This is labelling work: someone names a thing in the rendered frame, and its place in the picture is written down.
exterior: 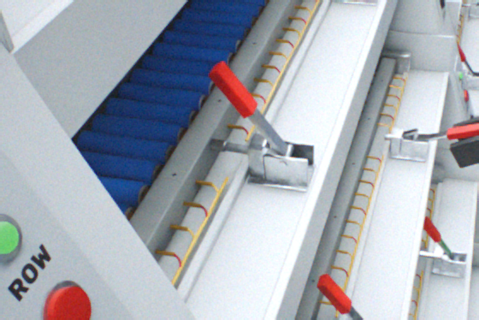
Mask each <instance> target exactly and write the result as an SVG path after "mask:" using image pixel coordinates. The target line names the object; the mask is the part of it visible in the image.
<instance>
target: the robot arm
mask: <svg viewBox="0 0 479 320"><path fill-rule="evenodd" d="M475 123H479V116H478V117H475V118H471V119H469V120H466V121H460V122H459V123H457V124H454V125H453V127H463V126H469V125H475ZM449 150H450V152H451V153H452V155H454V157H455V160H456V162H457V164H458V166H459V167H460V168H465V167H468V166H471V165H476V164H479V135H476V137H469V138H463V139H458V142H455V143H451V144H450V146H449Z"/></svg>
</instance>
